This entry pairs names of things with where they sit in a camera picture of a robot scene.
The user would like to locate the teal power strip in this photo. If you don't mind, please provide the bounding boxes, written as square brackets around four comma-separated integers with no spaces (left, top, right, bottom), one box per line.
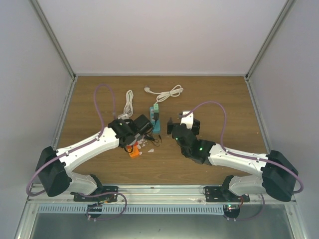
[149,106,161,134]

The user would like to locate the black charger adapter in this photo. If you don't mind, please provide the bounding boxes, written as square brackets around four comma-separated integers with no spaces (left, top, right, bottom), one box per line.
[153,113,159,121]

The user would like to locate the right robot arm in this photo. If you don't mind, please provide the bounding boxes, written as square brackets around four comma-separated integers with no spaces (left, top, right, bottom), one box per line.
[167,119,299,202]

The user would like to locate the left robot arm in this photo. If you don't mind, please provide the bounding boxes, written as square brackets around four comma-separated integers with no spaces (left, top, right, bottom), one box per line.
[36,115,152,201]

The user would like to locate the orange power strip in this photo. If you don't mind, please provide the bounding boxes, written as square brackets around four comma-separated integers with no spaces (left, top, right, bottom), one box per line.
[126,145,140,159]

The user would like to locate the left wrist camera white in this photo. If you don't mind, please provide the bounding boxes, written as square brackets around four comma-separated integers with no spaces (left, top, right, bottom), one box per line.
[117,113,129,120]

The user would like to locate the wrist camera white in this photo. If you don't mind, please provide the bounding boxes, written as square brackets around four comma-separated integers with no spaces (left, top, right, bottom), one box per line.
[178,111,194,129]
[117,113,129,120]

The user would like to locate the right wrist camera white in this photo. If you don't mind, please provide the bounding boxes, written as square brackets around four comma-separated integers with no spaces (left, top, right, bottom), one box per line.
[178,111,194,129]

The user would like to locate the thin black charger cable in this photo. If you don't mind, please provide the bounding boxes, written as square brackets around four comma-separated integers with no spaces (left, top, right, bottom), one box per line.
[144,119,163,147]

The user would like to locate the white cable of orange strip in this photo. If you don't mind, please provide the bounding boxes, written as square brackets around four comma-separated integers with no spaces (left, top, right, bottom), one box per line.
[123,90,135,117]

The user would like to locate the white cable of teal strip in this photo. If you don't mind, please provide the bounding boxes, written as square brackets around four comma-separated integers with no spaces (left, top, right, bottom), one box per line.
[143,84,184,105]

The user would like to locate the aluminium front rail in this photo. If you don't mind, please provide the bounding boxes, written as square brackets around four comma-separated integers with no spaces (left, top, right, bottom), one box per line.
[27,184,296,205]

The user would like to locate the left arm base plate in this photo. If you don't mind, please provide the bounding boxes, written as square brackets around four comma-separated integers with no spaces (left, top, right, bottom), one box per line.
[71,186,119,204]

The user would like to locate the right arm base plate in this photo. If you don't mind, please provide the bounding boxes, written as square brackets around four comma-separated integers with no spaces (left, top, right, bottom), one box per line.
[202,186,250,203]

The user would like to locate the grey slotted cable duct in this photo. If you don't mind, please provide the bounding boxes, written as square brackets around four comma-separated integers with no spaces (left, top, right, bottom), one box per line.
[38,204,224,215]

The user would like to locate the left aluminium frame post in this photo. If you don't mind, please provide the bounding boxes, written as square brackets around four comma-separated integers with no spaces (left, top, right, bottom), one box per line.
[29,0,76,81]

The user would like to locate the aluminium frame post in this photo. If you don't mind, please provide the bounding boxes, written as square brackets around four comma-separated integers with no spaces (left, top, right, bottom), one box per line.
[245,0,296,81]
[29,0,76,81]

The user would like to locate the right aluminium frame post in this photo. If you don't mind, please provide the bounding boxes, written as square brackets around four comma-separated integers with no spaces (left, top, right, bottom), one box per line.
[245,0,296,81]

